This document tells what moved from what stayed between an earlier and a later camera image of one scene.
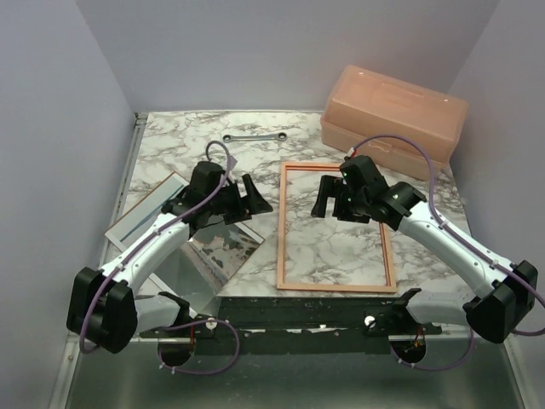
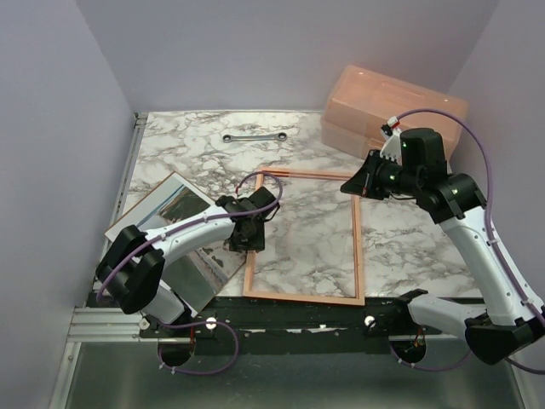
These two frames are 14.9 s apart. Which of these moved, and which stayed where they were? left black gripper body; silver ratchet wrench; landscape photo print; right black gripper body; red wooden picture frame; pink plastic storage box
Moved: red wooden picture frame; left black gripper body; right black gripper body
Stayed: landscape photo print; silver ratchet wrench; pink plastic storage box
